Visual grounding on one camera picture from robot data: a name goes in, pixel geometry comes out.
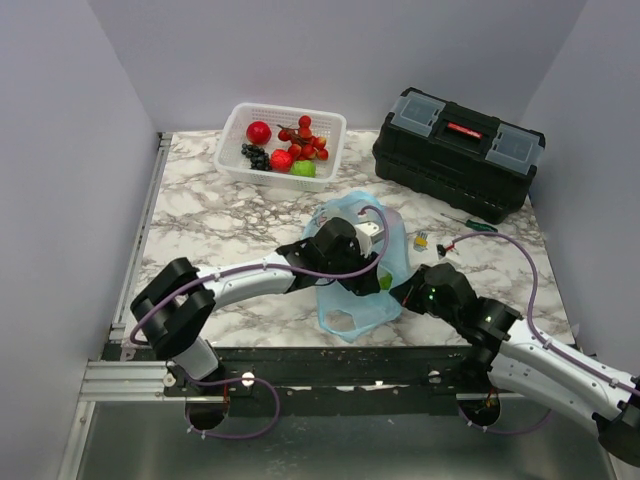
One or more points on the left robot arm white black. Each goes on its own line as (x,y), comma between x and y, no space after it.
(173,309)

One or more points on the white plastic basket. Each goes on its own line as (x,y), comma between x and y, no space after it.
(228,156)

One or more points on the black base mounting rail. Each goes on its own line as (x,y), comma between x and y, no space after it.
(341,381)

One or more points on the black plastic toolbox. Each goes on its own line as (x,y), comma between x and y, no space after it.
(472,161)

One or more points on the red fake peach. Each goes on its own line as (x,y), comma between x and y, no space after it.
(281,161)

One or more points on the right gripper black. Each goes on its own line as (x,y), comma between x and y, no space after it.
(407,292)

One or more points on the aluminium frame profile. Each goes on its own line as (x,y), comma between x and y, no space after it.
(129,381)

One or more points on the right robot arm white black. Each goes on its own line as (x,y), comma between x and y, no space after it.
(512,355)

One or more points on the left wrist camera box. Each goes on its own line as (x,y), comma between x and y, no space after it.
(371,237)

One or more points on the green fake leafy fruit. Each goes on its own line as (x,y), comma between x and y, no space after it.
(386,281)

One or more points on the green handled screwdriver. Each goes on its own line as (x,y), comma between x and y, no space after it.
(472,224)

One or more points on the hex key set yellow holder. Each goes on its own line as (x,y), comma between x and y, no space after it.
(421,242)

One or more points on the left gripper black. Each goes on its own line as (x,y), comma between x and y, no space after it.
(362,284)

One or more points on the light blue plastic bag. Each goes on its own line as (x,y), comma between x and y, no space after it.
(340,312)

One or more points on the red fake cherry bunch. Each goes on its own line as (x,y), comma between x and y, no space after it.
(304,145)

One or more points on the dark purple fake grapes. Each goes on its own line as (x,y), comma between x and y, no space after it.
(257,156)

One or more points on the red fake apple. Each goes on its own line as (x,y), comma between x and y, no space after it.
(258,133)

